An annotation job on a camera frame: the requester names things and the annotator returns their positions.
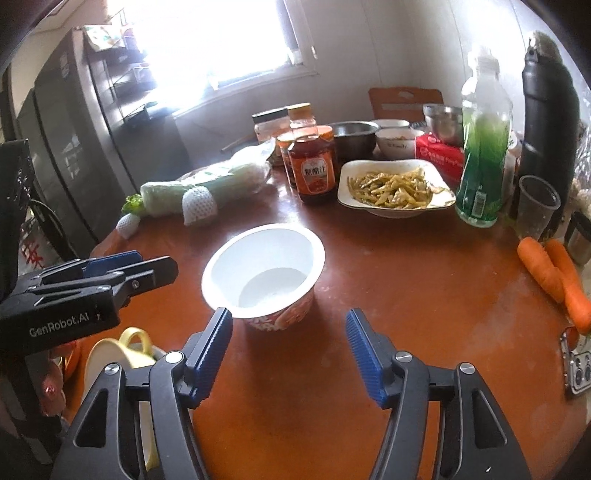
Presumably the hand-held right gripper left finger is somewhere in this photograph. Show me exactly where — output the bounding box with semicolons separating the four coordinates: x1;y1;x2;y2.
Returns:
48;307;234;480

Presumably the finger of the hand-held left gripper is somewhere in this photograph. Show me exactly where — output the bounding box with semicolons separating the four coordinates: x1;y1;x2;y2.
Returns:
37;250;144;283
28;257;179;305

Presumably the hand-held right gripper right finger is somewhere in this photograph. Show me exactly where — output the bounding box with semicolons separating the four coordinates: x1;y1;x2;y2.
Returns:
345;309;527;480

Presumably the orange plate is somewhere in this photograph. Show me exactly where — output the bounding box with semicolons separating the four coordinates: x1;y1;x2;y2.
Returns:
58;339;83;384

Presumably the yellow bowl with handle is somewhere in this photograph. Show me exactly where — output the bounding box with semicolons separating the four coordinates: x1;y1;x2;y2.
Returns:
85;327;169;472

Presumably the white bowl with red pattern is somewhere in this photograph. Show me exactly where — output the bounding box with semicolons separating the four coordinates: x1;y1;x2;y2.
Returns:
201;223;326;332

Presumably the person's left hand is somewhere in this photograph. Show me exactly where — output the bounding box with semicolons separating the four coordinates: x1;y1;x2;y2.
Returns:
39;369;63;418

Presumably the fruit in white foam net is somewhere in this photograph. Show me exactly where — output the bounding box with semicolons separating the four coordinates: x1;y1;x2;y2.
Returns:
181;185;218;226
116;213;143;240

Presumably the wrapped napa cabbage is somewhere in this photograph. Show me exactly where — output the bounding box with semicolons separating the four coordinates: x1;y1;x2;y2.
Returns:
140;141;273;217

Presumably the grey refrigerator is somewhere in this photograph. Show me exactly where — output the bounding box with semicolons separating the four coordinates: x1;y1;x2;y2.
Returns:
18;30;185;252

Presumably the white dish of green beans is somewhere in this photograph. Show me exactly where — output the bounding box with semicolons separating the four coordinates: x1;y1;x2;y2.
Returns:
337;159;457;219

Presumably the glass jar with dark lid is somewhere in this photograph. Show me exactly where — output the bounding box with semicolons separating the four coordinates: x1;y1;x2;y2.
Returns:
252;107;291;144

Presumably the brown vinegar bottle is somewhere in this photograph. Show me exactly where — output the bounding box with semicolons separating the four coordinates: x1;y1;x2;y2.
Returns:
287;124;338;206

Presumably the carrot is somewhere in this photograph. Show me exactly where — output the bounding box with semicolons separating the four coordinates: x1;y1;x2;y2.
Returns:
545;239;591;335
517;236;566;303

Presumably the smartphone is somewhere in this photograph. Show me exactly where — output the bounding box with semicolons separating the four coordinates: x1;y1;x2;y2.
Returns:
558;328;591;395

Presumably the red tissue pack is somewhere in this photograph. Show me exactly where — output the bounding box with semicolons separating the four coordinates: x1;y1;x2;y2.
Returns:
414;132;465;188

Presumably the jar with amber lid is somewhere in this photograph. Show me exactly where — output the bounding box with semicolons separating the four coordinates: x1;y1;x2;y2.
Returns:
287;102;318;130

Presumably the steel bowl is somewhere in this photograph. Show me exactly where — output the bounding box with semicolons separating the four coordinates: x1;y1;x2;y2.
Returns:
330;121;380;162
423;104;464;146

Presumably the clear plastic cup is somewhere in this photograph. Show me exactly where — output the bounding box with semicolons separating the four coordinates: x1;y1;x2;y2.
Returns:
515;175;561;241

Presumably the green plastic bottle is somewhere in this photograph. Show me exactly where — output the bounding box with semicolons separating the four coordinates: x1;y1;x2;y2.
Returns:
455;46;514;228

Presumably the window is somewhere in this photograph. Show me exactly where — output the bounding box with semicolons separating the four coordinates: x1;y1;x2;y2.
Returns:
134;0;319;112

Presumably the small steel cup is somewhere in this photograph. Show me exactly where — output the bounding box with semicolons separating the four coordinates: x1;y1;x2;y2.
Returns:
564;212;591;266

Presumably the wooden chair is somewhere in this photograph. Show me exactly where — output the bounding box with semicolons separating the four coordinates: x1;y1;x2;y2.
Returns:
368;87;444;121

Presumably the black thermos bottle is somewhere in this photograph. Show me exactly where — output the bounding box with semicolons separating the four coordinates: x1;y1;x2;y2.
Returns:
517;31;581;241

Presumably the clear plastic bag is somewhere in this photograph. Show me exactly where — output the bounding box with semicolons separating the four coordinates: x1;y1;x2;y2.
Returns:
570;83;591;217

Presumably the black wire rack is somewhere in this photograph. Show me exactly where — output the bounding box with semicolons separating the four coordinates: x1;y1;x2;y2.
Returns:
85;14;158;121

